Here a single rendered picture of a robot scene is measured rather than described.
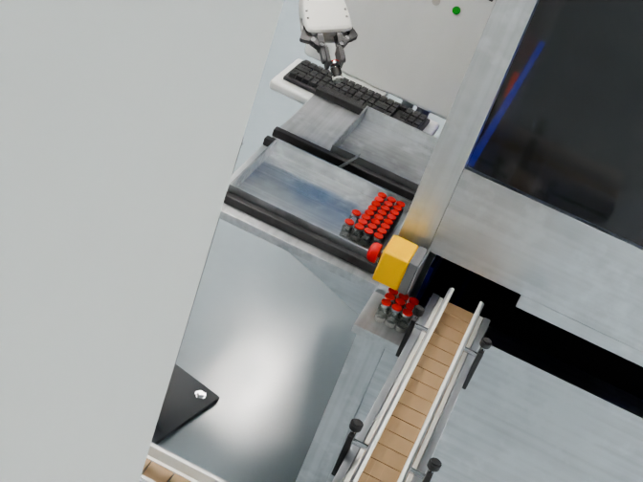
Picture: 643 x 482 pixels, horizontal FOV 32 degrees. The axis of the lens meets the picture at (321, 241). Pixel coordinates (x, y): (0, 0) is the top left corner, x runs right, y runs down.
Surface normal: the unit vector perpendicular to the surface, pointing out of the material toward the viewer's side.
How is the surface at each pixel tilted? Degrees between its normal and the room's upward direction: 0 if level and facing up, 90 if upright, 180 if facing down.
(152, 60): 90
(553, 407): 90
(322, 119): 0
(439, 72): 90
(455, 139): 90
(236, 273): 0
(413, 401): 0
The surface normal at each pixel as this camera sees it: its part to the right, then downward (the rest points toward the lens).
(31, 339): 0.89, 0.43
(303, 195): 0.29, -0.79
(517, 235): -0.34, 0.45
